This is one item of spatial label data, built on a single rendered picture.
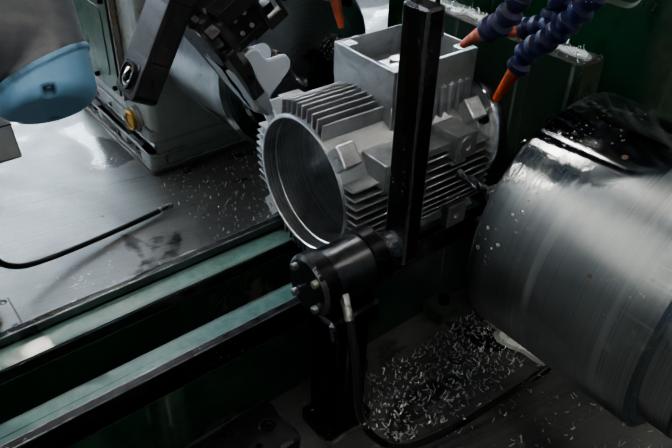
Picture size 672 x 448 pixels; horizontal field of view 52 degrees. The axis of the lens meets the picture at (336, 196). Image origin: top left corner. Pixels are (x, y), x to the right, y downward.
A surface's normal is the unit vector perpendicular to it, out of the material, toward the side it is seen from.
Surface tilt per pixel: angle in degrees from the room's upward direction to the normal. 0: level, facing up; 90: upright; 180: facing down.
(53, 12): 54
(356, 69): 90
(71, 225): 0
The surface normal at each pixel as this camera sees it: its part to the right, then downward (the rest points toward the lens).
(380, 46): 0.60, 0.46
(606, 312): -0.74, 0.08
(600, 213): -0.56, -0.32
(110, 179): 0.02, -0.83
